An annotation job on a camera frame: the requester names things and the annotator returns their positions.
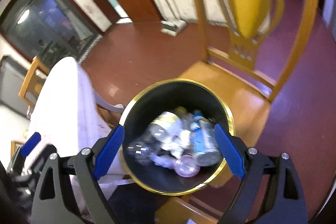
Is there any blue white paldo bottle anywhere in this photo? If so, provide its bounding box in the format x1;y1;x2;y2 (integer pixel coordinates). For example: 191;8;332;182
190;110;222;166

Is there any clear crushed plastic bottle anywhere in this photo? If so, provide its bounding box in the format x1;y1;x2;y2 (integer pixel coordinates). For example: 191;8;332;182
126;140;159;166

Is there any white tissue large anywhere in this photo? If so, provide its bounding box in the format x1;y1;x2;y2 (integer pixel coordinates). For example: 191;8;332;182
151;130;191;169

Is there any yellow cap lemon bottle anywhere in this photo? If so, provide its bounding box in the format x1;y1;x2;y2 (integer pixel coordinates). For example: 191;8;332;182
141;106;188;147

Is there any black gold-rimmed trash bin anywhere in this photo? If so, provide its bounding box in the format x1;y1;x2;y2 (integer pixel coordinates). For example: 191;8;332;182
120;79;235;196

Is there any wooden chair at far side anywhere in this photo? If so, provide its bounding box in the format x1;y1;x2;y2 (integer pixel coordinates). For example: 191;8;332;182
18;56;50;107

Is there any grey refrigerator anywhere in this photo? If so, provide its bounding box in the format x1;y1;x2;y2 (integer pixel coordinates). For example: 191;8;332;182
0;55;28;118

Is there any dark sliding glass door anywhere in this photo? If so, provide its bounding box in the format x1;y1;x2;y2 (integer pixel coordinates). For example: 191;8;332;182
1;0;102;68

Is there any wooden chair near bin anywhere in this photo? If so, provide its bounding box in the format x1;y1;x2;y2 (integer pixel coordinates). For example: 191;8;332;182
183;0;318;136

